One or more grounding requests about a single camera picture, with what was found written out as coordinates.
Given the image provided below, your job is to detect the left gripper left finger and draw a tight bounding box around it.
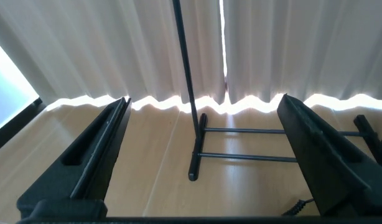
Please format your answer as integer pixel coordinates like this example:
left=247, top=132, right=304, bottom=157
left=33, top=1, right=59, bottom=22
left=16, top=96, right=132, bottom=219

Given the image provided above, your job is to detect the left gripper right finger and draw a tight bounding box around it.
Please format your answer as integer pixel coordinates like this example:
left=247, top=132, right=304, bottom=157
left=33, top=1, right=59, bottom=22
left=276, top=93, right=382, bottom=218

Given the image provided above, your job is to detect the black clothes rack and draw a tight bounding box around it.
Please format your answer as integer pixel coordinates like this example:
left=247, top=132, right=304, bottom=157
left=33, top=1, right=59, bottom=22
left=172, top=0, right=382, bottom=182

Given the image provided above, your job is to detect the window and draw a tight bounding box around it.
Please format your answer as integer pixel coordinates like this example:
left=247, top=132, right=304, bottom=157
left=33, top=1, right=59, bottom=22
left=0, top=35, right=44, bottom=155

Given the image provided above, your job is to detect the black cable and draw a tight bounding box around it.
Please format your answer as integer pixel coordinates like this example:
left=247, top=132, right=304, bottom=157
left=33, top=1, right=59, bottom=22
left=282, top=198, right=316, bottom=217

